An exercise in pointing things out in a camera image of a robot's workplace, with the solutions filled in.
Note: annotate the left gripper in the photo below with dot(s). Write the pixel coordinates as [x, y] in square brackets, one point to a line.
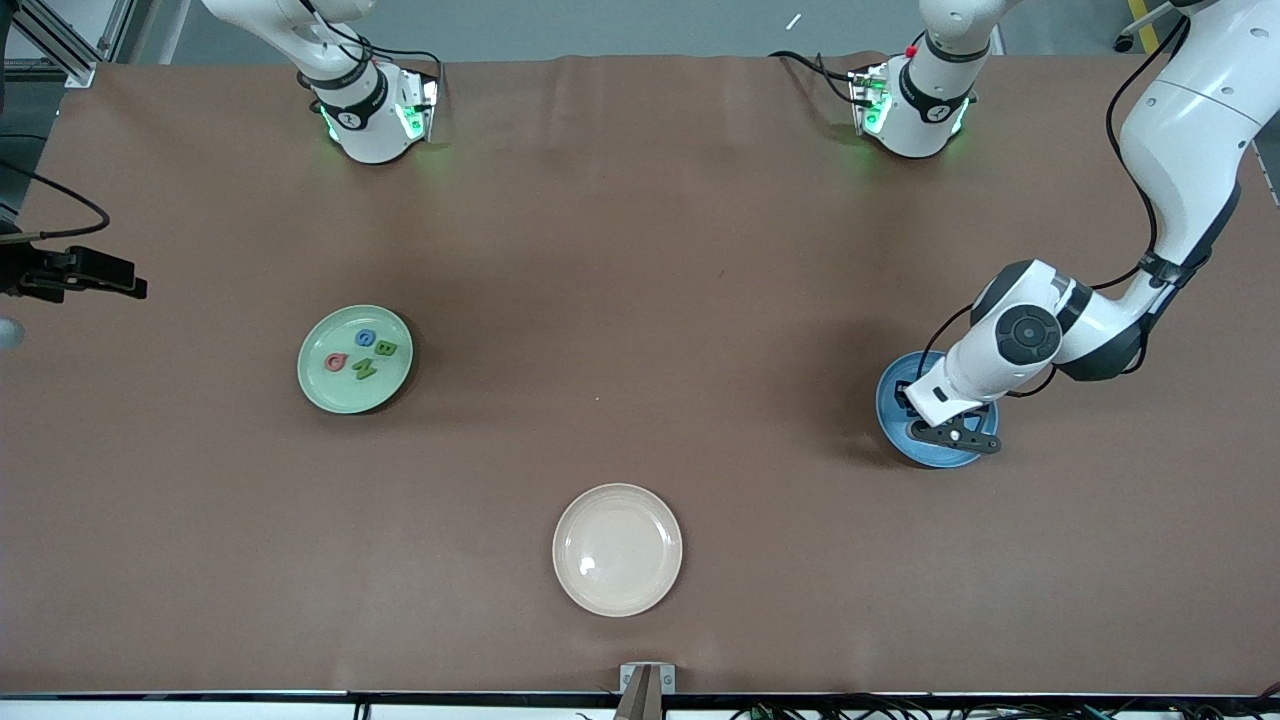
[908, 398]

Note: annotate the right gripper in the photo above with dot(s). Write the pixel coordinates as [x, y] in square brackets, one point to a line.
[22, 273]

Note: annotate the red foam letter Q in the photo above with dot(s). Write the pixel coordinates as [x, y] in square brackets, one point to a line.
[328, 362]

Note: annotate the blue foam letter G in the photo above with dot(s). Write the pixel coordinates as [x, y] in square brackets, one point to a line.
[360, 338]

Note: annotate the green foam letter N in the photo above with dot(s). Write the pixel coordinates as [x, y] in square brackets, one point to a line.
[365, 370]

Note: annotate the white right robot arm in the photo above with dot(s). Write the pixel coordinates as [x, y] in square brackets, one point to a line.
[370, 130]

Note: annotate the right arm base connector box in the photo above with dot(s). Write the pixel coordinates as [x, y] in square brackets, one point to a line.
[420, 105]

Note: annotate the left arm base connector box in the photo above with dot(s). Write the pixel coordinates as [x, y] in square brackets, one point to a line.
[868, 100]

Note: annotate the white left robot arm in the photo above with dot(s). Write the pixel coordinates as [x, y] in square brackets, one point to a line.
[1190, 130]

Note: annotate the blue plate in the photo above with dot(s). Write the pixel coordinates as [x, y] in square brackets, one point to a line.
[892, 430]

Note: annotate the light green plate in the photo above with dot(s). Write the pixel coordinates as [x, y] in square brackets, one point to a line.
[330, 390]

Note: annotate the brown table cover sheet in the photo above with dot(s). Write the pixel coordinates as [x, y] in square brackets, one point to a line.
[640, 250]

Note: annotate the beige plate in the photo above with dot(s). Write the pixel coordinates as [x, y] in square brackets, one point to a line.
[617, 550]

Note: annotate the black caster wheel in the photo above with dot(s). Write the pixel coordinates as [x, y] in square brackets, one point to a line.
[1125, 43]

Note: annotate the aluminium frame profile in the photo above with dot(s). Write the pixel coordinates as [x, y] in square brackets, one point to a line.
[118, 25]
[70, 65]

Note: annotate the grey metal camera bracket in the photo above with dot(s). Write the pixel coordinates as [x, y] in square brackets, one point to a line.
[645, 700]

